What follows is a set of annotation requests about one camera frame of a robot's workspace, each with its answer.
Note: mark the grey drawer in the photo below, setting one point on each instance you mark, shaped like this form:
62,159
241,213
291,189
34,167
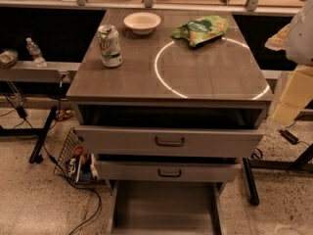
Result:
164,208
168,142
167,171

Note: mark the green 7up soda can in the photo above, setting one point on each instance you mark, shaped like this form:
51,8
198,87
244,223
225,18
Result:
108,40

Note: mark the green chip bag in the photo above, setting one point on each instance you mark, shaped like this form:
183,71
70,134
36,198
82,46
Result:
202,29

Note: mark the grey bottom drawer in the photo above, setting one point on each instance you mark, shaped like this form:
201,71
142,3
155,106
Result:
164,208

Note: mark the black power adapter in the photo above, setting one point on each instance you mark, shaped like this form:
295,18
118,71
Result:
289,137

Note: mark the black table leg left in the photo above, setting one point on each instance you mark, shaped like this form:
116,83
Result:
39,133

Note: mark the clear plastic water bottle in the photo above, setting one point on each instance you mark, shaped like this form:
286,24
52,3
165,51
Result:
35,53

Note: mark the grey side shelf left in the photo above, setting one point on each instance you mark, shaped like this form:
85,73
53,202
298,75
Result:
27,71

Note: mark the grey top drawer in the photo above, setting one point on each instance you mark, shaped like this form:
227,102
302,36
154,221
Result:
168,142

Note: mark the grey middle drawer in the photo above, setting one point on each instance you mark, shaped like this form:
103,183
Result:
167,171

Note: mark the white paper bowl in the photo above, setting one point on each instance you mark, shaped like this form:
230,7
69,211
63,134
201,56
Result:
142,23

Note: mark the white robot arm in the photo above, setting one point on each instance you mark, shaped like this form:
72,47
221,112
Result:
296,38

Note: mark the wire basket with items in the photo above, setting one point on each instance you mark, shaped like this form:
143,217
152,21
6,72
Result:
74,164

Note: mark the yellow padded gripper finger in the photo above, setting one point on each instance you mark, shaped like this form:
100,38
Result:
278,41
297,94

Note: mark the grey drawer cabinet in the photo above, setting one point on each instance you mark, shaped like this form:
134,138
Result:
159,70

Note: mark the small bowl on shelf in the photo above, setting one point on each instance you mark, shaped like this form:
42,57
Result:
8,58

